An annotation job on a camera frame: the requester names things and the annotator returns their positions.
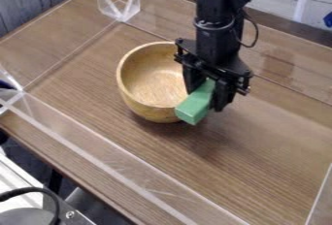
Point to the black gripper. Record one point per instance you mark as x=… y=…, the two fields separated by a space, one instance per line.
x=211 y=57

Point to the green rectangular block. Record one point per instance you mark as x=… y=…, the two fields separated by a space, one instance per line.
x=195 y=107

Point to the brown wooden bowl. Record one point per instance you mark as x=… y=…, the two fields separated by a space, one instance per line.
x=151 y=81

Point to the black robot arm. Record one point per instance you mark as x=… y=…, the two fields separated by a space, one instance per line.
x=221 y=11

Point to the white container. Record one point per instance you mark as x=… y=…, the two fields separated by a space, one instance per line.
x=315 y=13

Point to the clear acrylic front barrier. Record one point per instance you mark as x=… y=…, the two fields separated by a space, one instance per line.
x=149 y=196

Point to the clear acrylic corner bracket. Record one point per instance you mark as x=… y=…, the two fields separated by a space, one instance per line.
x=120 y=10

